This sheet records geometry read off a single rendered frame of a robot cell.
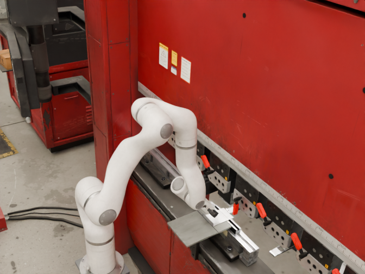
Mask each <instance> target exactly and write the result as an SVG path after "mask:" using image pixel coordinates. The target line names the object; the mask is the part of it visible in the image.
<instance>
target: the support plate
mask: <svg viewBox="0 0 365 274"><path fill-rule="evenodd" d="M199 212H200V213H201V214H202V215H203V213H204V214H205V215H207V213H205V212H204V211H202V210H201V209H199V210H198V211H194V212H192V213H190V214H187V215H185V216H182V217H180V218H177V219H175V220H173V221H170V222H168V223H167V224H168V226H169V227H170V228H171V230H172V231H173V232H174V233H175V234H176V235H177V237H178V238H179V239H180V240H181V241H182V243H183V244H184V245H185V246H186V247H190V246H192V245H194V244H196V243H198V242H201V241H203V240H205V239H207V238H209V237H212V236H214V235H216V234H218V233H220V232H223V231H225V230H227V229H229V228H231V225H230V224H228V223H227V222H226V221H225V222H223V223H220V224H218V225H216V226H214V228H215V229H216V230H217V231H218V232H217V231H216V230H215V229H214V228H213V227H212V226H211V225H210V224H209V223H208V222H207V221H206V220H205V219H204V218H203V217H202V216H201V215H200V213H199Z"/></svg>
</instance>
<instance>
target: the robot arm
mask: <svg viewBox="0 0 365 274"><path fill-rule="evenodd" d="M131 114H132V116H133V118H134V119H135V121H136V122H137V123H138V124H139V125H140V126H141V127H142V130H141V132H140V133H139V134H137V135H136V136H133V137H130V138H126V139H124V140H123V141H122V142H121V143H120V144H119V145H118V147H117V148H116V150H115V151H114V153H113V155H112V157H111V158H110V160H109V163H108V166H107V168H106V174H105V180H104V183H103V182H102V181H101V180H99V179H98V178H96V177H85V178H83V179H82V180H80V181H79V182H78V184H77V186H76V188H75V201H76V204H77V208H78V212H79V215H80V218H81V221H82V224H83V227H84V234H85V245H86V255H85V256H84V257H83V259H82V260H81V262H80V267H79V268H80V273H81V274H121V273H122V271H123V269H124V259H123V257H122V255H121V254H120V253H119V252H117V251H115V232H114V223H113V222H114V221H115V220H116V218H117V217H118V215H119V213H120V211H121V207H122V204H123V200H124V195H125V191H126V188H127V184H128V181H129V178H130V176H131V174H132V172H133V170H134V169H135V167H136V166H137V164H138V163H139V161H140V160H141V159H142V157H143V156H144V155H145V154H146V153H147V152H149V151H150V150H152V149H154V148H156V147H159V146H161V145H163V144H164V143H166V142H167V141H168V140H169V138H170V137H171V136H172V133H173V131H174V132H175V157H176V165H177V168H178V170H179V172H180V173H181V175H182V176H179V177H176V178H175V179H174V180H173V181H172V183H171V191H172V192H173V193H174V194H176V195H177V196H178V197H180V198H181V199H182V200H184V201H185V202H186V203H187V204H188V205H189V206H190V207H191V208H192V209H194V210H199V209H201V210H202V211H204V212H205V213H207V214H210V215H211V216H212V217H214V218H215V217H216V216H217V215H218V214H219V213H218V212H217V211H215V210H214V208H215V207H214V206H213V205H212V204H211V203H210V202H209V201H208V200H207V199H206V186H205V181H204V178H203V175H202V173H201V171H200V169H199V167H198V165H197V119H196V116H195V114H194V113H193V112H192V111H190V110H188V109H185V108H181V107H177V106H174V105H171V104H169V103H166V102H163V101H161V100H158V99H154V98H148V97H144V98H139V99H137V100H136V101H135V102H134V103H133V104H132V106H131ZM212 210H213V211H212Z"/></svg>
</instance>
